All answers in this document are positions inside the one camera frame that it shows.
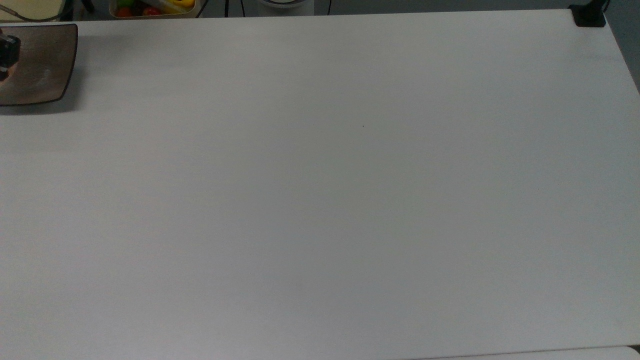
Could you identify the black Franka gripper body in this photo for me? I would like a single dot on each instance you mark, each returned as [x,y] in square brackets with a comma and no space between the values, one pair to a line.
[10,50]

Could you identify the square brown ceramic plate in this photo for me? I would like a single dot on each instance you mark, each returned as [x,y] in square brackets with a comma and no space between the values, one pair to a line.
[47,65]

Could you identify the cream round dish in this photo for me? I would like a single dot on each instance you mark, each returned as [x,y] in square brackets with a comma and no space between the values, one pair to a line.
[30,9]

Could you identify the basket of toy fruit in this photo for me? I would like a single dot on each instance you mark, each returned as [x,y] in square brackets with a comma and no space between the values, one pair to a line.
[150,7]

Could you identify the white round container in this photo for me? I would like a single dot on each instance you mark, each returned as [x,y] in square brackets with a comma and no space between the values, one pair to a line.
[285,3]

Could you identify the black stand base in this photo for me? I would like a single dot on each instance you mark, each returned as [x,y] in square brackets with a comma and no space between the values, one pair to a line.
[589,15]

